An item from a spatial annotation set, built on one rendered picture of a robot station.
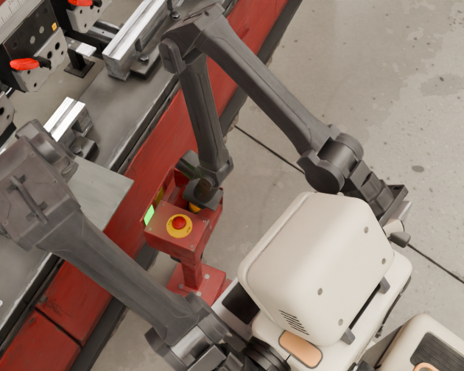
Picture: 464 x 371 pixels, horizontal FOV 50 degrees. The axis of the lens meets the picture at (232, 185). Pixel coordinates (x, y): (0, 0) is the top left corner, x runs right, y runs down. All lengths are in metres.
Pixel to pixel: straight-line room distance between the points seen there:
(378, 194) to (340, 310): 0.29
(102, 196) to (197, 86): 0.37
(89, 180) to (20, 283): 0.30
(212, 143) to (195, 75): 0.19
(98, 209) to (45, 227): 0.64
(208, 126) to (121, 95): 0.49
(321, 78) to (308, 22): 0.41
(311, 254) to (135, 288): 0.25
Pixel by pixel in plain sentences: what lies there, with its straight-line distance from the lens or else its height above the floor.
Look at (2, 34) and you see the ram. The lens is 1.09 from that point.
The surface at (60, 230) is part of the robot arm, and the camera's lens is 0.59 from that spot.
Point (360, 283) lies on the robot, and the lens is 0.80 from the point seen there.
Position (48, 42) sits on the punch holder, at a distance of 1.20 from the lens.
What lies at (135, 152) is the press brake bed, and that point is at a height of 0.79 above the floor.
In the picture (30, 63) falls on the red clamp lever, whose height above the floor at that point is 1.29.
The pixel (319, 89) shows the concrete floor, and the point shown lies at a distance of 2.72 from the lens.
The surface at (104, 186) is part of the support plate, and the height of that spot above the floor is 1.00.
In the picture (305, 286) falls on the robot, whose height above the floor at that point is 1.39.
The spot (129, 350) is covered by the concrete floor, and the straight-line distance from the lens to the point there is 2.13.
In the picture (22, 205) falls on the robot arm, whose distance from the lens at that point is 0.59.
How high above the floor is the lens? 2.07
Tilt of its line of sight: 62 degrees down
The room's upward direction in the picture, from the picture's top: 3 degrees clockwise
